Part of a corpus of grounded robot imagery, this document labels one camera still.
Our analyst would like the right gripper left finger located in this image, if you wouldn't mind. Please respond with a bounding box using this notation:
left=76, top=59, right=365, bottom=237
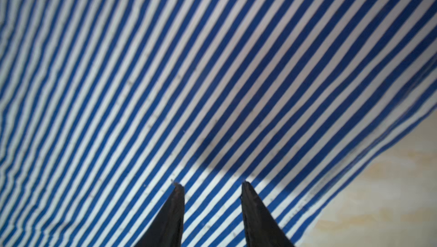
left=135, top=183, right=185, bottom=247

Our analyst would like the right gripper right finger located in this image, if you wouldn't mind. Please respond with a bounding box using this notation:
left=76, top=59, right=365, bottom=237
left=241, top=181, right=294, bottom=247

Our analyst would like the blue white striped tank top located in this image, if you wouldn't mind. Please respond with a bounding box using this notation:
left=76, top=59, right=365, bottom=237
left=1, top=0, right=437, bottom=247

